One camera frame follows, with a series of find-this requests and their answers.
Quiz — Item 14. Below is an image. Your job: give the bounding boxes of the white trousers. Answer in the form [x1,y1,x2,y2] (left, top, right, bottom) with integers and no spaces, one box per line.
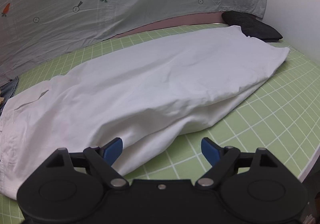
[1,26,290,199]

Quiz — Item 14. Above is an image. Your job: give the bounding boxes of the green grid cutting mat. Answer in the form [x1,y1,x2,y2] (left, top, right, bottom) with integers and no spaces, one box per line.
[0,22,320,224]

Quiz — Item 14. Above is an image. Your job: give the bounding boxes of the black folded garment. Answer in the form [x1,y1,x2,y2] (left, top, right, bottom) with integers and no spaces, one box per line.
[221,11,283,42]

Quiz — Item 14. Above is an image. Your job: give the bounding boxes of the blue denim garment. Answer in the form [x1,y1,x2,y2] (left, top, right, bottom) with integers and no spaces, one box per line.
[1,76,19,105]

